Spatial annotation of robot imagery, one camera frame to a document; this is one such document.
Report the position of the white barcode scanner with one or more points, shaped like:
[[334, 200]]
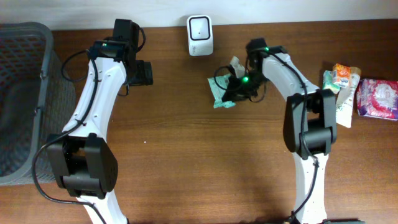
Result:
[[200, 35]]

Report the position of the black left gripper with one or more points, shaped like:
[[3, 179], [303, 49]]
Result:
[[144, 73]]

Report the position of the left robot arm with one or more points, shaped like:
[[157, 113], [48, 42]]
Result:
[[81, 160]]

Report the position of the white tube with cork cap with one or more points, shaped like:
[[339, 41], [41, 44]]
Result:
[[345, 99]]

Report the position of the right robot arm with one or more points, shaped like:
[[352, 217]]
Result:
[[309, 128]]

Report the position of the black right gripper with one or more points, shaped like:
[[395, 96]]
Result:
[[236, 91]]

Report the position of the red purple floral tissue pack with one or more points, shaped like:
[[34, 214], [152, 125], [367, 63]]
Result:
[[377, 98]]

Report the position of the teal tissue pack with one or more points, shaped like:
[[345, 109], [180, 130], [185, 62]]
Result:
[[328, 82]]

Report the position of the mint toilet tissue wipes pack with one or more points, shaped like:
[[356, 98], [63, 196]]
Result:
[[218, 93]]

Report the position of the orange tissue pack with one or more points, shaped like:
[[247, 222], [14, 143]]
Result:
[[341, 75]]

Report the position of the grey plastic mesh basket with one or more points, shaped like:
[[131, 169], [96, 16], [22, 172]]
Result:
[[35, 99]]

